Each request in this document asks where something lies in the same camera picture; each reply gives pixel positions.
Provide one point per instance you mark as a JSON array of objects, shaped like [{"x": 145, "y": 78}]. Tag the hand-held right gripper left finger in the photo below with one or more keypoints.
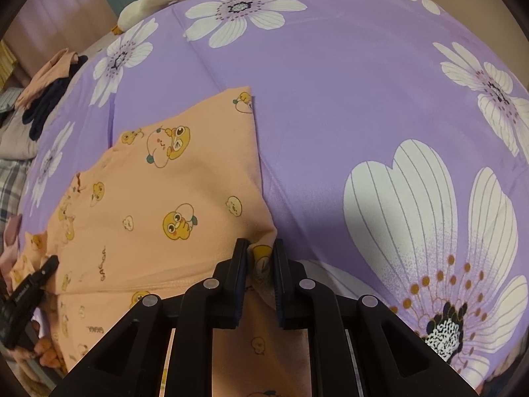
[{"x": 241, "y": 273}]

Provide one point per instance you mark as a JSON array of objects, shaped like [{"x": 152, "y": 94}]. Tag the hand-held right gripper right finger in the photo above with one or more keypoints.
[{"x": 279, "y": 281}]

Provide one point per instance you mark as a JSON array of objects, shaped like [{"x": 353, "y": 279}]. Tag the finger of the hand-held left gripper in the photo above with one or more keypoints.
[{"x": 46, "y": 269}]

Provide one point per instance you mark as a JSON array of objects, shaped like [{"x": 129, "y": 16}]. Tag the peach cartoon print garment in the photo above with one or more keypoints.
[{"x": 165, "y": 198}]

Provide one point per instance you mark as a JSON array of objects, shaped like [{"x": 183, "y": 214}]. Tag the pile of folded clothes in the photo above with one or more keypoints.
[{"x": 45, "y": 111}]

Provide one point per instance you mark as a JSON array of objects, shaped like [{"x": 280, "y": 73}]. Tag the folded peach clothes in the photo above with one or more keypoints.
[{"x": 47, "y": 76}]

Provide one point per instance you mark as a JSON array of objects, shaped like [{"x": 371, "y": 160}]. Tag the person's left hand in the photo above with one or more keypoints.
[{"x": 45, "y": 349}]

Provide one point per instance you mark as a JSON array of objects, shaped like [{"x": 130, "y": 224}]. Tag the pink cloth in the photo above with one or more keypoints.
[{"x": 9, "y": 240}]

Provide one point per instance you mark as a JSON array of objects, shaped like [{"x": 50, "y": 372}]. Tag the plaid cloth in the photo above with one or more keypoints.
[{"x": 12, "y": 190}]

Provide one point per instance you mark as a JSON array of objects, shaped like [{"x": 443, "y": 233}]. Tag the grey cloth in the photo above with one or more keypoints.
[{"x": 14, "y": 136}]

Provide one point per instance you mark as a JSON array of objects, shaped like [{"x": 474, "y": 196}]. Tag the purple floral bed sheet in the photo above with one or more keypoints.
[{"x": 330, "y": 111}]

